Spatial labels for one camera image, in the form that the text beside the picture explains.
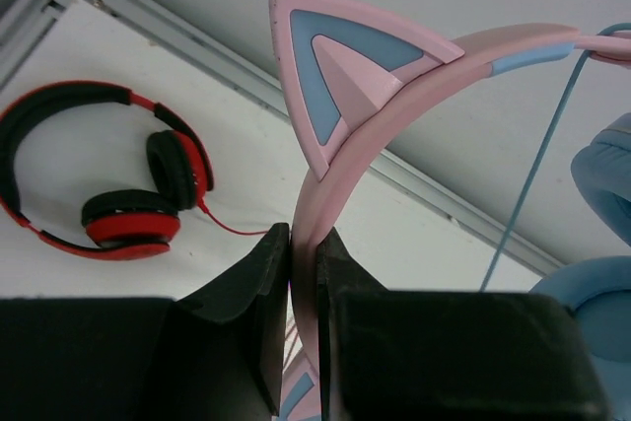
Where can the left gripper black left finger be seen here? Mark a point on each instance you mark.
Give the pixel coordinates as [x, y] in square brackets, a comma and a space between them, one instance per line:
[215, 354]

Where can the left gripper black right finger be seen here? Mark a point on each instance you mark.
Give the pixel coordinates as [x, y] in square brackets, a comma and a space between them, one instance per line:
[445, 355]

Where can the blue pink cat-ear headphones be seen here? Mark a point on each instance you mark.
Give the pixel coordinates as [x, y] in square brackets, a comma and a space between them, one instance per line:
[354, 76]

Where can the red black headphones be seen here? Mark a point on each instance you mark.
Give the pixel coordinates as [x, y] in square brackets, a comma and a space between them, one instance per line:
[123, 224]

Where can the aluminium frame rail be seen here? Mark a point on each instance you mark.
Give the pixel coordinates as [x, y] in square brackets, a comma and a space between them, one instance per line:
[406, 229]

